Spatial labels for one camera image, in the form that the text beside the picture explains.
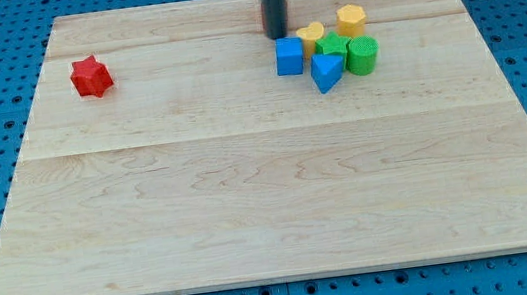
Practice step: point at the blue cube block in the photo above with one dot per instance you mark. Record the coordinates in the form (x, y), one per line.
(289, 56)

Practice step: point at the green star block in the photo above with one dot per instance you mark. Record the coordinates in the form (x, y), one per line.
(334, 44)

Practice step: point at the red star block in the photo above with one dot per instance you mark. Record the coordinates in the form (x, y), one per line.
(90, 77)

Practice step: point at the wooden board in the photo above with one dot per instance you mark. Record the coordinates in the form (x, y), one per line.
(202, 169)

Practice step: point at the blue triangle block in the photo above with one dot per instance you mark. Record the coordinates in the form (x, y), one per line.
(326, 71)

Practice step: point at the yellow heart block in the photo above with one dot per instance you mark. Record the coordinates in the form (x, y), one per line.
(309, 35)

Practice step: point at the green cylinder block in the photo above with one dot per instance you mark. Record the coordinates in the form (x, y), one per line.
(361, 56)

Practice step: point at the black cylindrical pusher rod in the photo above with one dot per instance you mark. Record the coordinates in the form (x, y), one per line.
(274, 18)

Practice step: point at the yellow hexagon block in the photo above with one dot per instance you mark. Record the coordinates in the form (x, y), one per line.
(351, 20)

